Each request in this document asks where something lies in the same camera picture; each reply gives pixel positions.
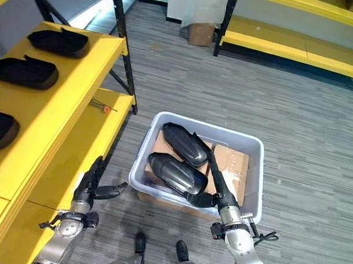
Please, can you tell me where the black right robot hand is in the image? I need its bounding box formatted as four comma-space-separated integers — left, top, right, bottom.
183, 148, 241, 214

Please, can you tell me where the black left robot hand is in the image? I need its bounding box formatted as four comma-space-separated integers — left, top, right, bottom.
73, 155, 129, 208

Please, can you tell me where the brown cardboard box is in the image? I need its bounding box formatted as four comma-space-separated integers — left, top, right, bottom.
143, 129, 215, 196
188, 21, 216, 47
203, 144, 250, 207

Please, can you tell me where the white plastic box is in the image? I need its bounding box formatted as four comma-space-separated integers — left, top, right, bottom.
126, 109, 267, 223

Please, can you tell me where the yellow shelf with black posts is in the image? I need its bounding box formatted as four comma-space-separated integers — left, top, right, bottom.
212, 0, 353, 82
0, 0, 142, 264

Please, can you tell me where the black sole-shaped part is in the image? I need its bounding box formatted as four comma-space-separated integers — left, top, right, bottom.
0, 53, 60, 91
26, 26, 91, 60
0, 109, 21, 152
160, 122, 213, 168
145, 152, 210, 196

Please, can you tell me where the right robot leg and foot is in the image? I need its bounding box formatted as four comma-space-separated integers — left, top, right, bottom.
174, 240, 200, 264

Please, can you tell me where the robot leg and foot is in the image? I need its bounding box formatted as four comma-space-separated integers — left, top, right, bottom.
174, 240, 200, 264
105, 231, 147, 264

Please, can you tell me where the left robot leg and foot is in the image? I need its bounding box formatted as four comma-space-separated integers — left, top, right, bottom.
105, 231, 147, 264

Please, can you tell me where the white pillar with black base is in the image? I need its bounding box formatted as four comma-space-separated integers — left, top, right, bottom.
165, 0, 230, 25

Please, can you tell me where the orange-handled small tool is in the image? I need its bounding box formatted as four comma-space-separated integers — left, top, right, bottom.
92, 98, 118, 114

